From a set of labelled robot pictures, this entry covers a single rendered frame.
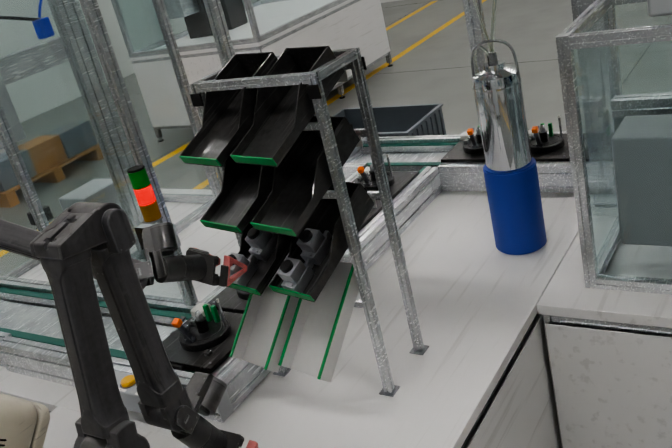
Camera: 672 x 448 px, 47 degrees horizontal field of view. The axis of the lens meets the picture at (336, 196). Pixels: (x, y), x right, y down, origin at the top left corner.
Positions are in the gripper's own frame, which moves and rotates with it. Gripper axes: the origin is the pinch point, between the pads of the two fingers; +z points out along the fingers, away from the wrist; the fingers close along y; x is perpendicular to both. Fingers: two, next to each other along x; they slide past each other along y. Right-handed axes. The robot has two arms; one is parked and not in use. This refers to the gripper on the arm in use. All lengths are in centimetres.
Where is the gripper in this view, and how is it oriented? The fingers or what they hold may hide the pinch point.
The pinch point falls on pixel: (230, 265)
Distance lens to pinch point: 180.6
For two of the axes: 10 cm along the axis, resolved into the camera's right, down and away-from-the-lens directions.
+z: 6.7, 0.2, 7.4
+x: -0.9, 9.9, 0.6
